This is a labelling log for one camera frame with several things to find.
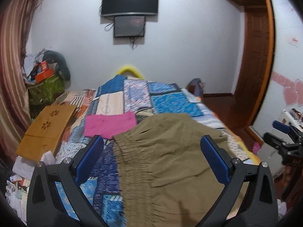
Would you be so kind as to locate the white plastic cabinet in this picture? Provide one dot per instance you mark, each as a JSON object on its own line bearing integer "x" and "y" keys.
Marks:
{"x": 291, "y": 116}

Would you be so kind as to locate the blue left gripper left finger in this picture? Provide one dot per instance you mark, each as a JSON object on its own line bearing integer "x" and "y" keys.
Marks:
{"x": 85, "y": 159}

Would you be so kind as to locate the large black wall television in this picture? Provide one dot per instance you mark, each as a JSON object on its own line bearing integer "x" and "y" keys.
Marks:
{"x": 129, "y": 7}

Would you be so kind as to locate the white papers pile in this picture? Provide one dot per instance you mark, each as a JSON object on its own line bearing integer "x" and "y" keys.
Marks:
{"x": 17, "y": 186}

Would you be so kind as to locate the grey stuffed pillow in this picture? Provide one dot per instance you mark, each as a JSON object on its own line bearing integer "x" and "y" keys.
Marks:
{"x": 57, "y": 61}

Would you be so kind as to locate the orange box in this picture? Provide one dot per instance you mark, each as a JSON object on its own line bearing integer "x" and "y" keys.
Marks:
{"x": 44, "y": 72}

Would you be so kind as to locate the olive brown pants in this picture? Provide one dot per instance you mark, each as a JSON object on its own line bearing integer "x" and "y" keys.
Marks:
{"x": 164, "y": 178}

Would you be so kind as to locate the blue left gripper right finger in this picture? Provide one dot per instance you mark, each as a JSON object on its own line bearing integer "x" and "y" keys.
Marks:
{"x": 218, "y": 159}

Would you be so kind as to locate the green patterned storage bag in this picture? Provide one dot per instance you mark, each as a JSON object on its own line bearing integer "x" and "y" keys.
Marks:
{"x": 46, "y": 91}

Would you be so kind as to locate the pink folded cloth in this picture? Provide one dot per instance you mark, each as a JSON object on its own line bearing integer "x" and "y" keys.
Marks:
{"x": 108, "y": 126}

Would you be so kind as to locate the orange striped blanket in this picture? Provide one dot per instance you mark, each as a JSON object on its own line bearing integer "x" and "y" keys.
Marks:
{"x": 81, "y": 99}

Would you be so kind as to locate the striped red brown curtain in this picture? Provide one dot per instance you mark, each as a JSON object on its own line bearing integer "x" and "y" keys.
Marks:
{"x": 15, "y": 115}

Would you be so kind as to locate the pink heart wall stickers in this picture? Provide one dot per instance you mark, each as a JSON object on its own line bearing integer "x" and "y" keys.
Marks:
{"x": 292, "y": 90}

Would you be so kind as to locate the yellow headboard edge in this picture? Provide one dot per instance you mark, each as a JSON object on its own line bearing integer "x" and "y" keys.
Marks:
{"x": 129, "y": 70}

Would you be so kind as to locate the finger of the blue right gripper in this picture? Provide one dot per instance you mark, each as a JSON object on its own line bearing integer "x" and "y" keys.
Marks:
{"x": 281, "y": 127}

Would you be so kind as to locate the dark bag by bed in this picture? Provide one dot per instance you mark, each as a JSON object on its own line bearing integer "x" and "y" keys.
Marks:
{"x": 196, "y": 86}

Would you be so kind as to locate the small black wall monitor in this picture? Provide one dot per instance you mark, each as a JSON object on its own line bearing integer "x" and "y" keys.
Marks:
{"x": 129, "y": 26}

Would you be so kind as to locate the brown wooden door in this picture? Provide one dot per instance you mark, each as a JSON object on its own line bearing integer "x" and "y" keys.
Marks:
{"x": 255, "y": 53}

